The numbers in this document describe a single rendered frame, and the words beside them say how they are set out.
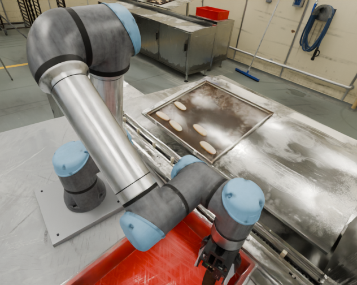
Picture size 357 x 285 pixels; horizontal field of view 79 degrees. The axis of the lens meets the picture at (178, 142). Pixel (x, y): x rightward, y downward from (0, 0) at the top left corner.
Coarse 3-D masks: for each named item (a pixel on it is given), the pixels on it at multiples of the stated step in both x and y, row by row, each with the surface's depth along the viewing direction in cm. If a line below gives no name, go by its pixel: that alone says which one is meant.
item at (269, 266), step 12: (132, 132) 115; (144, 144) 108; (144, 156) 102; (156, 156) 103; (156, 168) 97; (168, 168) 97; (168, 180) 93; (204, 216) 82; (252, 240) 74; (252, 252) 71; (264, 252) 71; (264, 264) 68; (276, 264) 68; (276, 276) 66; (288, 276) 66
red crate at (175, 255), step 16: (160, 240) 75; (176, 240) 76; (192, 240) 76; (128, 256) 70; (144, 256) 71; (160, 256) 71; (176, 256) 72; (192, 256) 72; (112, 272) 66; (128, 272) 67; (144, 272) 67; (160, 272) 68; (176, 272) 68; (192, 272) 68
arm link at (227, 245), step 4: (212, 224) 47; (212, 228) 47; (212, 232) 47; (216, 232) 45; (212, 236) 47; (216, 236) 45; (220, 236) 44; (248, 236) 45; (216, 240) 46; (220, 240) 45; (224, 240) 44; (228, 240) 43; (244, 240) 44; (248, 240) 45; (220, 244) 45; (224, 244) 44; (228, 244) 44; (232, 244) 44; (236, 244) 44; (240, 244) 44; (224, 248) 45; (228, 248) 45; (232, 248) 45; (236, 248) 45
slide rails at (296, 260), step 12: (144, 132) 118; (156, 144) 111; (168, 156) 105; (276, 240) 76; (276, 252) 72; (288, 252) 73; (288, 264) 70; (300, 264) 70; (300, 276) 67; (312, 276) 68
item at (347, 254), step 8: (352, 224) 75; (344, 232) 79; (352, 232) 68; (344, 240) 71; (352, 240) 62; (336, 248) 73; (344, 248) 65; (352, 248) 57; (336, 256) 66; (344, 256) 59; (352, 256) 53; (328, 264) 68; (336, 264) 61; (344, 264) 55; (352, 264) 50; (336, 272) 56; (344, 272) 51; (352, 272) 46; (328, 280) 57; (336, 280) 52; (344, 280) 48; (352, 280) 44
